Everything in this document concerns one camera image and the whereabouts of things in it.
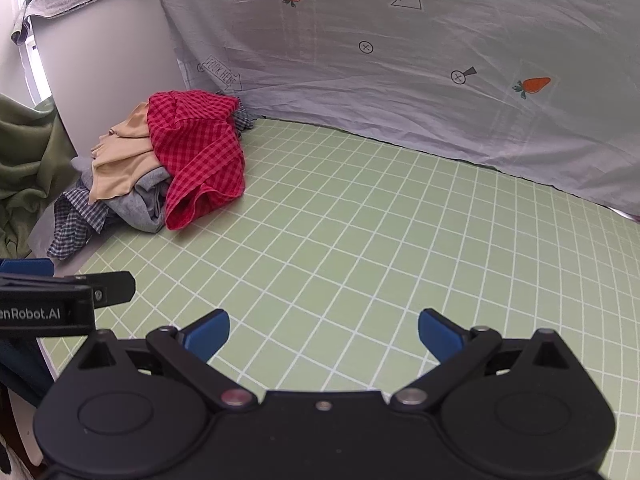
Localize green grid mat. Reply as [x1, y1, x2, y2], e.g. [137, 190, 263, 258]
[37, 117, 640, 480]

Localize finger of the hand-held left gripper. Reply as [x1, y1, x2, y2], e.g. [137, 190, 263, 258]
[74, 270, 136, 307]
[0, 258, 56, 285]

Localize red checked shorts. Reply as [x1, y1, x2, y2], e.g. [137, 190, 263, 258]
[146, 89, 247, 232]

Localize grey printed bed sheet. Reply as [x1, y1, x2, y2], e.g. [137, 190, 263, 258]
[157, 0, 640, 224]

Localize beige garment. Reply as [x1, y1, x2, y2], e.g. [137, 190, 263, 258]
[90, 101, 174, 206]

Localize dark blue cloth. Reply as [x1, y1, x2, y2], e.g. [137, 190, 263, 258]
[0, 337, 57, 409]

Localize green cloth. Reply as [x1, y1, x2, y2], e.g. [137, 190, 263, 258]
[0, 92, 81, 261]

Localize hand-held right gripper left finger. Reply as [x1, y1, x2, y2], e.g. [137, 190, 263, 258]
[76, 309, 259, 412]

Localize grey garment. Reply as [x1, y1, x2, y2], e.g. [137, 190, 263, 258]
[75, 157, 174, 234]

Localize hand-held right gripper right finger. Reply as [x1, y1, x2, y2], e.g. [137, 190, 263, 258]
[390, 308, 574, 411]

